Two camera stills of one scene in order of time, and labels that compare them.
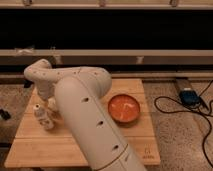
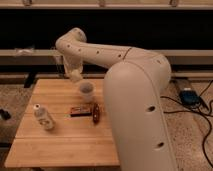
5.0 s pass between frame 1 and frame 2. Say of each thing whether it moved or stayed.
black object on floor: stayed
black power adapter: stayed
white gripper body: moved
